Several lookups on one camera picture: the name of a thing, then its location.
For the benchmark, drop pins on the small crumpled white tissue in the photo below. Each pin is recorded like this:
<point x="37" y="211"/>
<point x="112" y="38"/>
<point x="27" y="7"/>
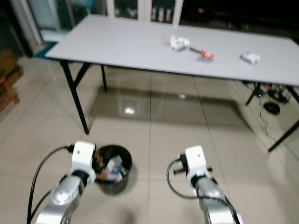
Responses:
<point x="250" y="58"/>

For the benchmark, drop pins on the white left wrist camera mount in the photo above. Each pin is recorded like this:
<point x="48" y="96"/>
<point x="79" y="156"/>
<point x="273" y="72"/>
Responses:
<point x="83" y="156"/>

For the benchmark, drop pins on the red snack wrapper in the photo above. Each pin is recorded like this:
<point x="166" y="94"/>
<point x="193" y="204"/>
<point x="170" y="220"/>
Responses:
<point x="206" y="54"/>

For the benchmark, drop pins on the round black floor device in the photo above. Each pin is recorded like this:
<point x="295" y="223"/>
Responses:
<point x="271" y="107"/>

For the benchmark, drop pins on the blue floor mat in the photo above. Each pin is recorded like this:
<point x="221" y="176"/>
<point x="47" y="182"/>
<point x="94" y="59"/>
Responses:
<point x="44" y="50"/>

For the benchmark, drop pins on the glass sliding door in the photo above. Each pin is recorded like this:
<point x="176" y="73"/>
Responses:
<point x="56" y="18"/>

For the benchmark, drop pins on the large crumpled white tissue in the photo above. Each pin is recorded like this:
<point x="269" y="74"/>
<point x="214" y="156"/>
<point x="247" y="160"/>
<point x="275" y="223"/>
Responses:
<point x="178" y="43"/>

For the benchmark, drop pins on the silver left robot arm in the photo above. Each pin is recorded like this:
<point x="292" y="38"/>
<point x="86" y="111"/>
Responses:
<point x="63" y="198"/>

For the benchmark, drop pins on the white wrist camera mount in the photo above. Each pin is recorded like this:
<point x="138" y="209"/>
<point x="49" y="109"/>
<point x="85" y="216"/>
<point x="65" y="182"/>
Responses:
<point x="196" y="161"/>
<point x="83" y="156"/>

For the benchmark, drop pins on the grey folding table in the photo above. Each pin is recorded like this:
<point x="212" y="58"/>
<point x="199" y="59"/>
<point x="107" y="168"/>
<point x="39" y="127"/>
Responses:
<point x="121" y="42"/>

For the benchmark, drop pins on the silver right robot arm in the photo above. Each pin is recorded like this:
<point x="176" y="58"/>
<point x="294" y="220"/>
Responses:
<point x="212" y="195"/>

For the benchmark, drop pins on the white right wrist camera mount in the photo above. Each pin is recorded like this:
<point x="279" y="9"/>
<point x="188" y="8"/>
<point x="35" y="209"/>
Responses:
<point x="196" y="161"/>

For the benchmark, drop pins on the black rubbish bin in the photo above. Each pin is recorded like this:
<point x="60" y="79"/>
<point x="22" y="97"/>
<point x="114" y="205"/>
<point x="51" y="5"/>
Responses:
<point x="112" y="187"/>

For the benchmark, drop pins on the white glass-door cabinet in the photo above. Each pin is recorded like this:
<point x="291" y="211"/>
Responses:
<point x="146" y="9"/>

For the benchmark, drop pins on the crumpled plastic trash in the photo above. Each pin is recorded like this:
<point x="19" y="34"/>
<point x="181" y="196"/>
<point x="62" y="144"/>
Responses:
<point x="115" y="169"/>

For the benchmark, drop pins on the brown wooden shelf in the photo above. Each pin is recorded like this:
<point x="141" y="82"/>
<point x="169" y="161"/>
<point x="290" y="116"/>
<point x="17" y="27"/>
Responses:
<point x="7" y="79"/>

